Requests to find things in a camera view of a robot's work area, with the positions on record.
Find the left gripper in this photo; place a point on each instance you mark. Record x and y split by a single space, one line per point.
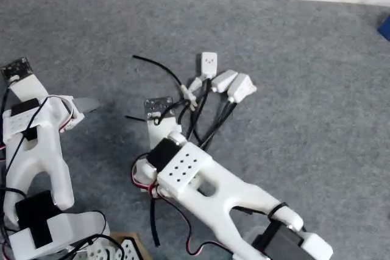
58 111

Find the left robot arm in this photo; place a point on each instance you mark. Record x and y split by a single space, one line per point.
45 162

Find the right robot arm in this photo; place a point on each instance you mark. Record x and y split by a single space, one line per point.
213 187

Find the white two-prong plug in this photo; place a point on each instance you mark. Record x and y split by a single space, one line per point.
195 82
189 95

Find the white outlet socket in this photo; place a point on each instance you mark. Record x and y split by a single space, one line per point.
209 61
225 78
242 87

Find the brown wooden board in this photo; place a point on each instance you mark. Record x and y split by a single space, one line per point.
134 238

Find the blue object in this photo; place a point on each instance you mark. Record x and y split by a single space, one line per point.
384 28

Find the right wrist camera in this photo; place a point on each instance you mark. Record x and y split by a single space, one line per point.
158 105

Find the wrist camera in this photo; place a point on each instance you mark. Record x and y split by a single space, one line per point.
18 68
158 105

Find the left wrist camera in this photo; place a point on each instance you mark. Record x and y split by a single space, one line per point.
18 68

